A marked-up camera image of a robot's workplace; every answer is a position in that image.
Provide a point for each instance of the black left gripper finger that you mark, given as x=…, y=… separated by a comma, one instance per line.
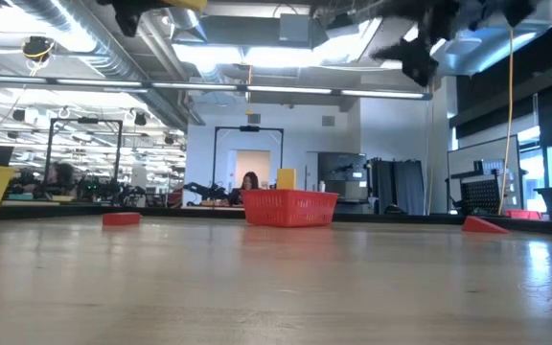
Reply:
x=130, y=19

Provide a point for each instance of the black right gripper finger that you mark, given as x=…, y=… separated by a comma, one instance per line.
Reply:
x=417, y=60

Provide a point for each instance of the yellow arch block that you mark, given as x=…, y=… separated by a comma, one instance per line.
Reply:
x=286, y=178

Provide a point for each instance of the background black robot arm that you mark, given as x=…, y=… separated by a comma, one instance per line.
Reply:
x=204, y=189

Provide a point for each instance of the overhead light bar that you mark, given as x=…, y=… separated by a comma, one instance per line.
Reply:
x=199, y=86

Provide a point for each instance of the white partition board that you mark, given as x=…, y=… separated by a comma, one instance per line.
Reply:
x=467, y=158

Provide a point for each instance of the grey ceiling box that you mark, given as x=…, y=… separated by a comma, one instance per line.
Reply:
x=295, y=28

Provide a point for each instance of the dark grey curtain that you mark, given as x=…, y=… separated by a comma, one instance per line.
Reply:
x=400, y=187

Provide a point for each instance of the black pegboard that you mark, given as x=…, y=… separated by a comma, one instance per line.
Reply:
x=481, y=194

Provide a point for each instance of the white bottle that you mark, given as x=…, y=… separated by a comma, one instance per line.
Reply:
x=322, y=186

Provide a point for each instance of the background black robot arms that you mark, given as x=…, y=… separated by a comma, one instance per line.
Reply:
x=103, y=188

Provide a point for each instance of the person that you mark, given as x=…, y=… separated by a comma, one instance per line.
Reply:
x=60, y=177
x=248, y=184

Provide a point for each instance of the red wedge block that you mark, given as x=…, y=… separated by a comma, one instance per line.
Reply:
x=482, y=225

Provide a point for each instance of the red box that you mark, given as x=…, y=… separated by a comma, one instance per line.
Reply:
x=522, y=214

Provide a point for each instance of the red plastic basket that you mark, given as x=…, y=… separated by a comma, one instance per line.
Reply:
x=288, y=207

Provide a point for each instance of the flat red block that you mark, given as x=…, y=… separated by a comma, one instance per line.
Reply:
x=121, y=219

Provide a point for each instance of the silver ventilation duct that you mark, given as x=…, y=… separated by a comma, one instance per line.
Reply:
x=113, y=62

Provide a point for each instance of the black overhead camera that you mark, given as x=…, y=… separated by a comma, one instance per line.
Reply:
x=38, y=48

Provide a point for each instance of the black rig frame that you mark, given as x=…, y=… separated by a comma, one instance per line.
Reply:
x=48, y=148
x=214, y=158

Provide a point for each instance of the black table edge frame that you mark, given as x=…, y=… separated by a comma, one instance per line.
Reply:
x=391, y=218

